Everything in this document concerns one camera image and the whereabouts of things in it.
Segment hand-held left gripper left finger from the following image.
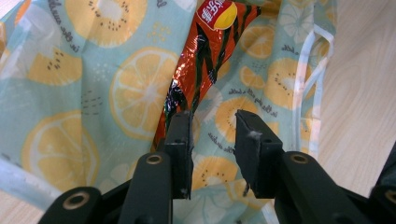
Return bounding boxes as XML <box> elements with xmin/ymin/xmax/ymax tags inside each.
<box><xmin>117</xmin><ymin>110</ymin><xmax>194</xmax><ymax>224</ymax></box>

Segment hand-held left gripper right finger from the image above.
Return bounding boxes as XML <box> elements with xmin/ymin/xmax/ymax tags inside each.
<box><xmin>233</xmin><ymin>108</ymin><xmax>369</xmax><ymax>224</ymax></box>

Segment fruit print shopping bag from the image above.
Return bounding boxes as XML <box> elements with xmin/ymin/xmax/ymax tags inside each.
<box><xmin>0</xmin><ymin>0</ymin><xmax>339</xmax><ymax>224</ymax></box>

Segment orange striped chips packet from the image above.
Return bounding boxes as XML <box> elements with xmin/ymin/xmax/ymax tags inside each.
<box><xmin>150</xmin><ymin>0</ymin><xmax>263</xmax><ymax>154</ymax></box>

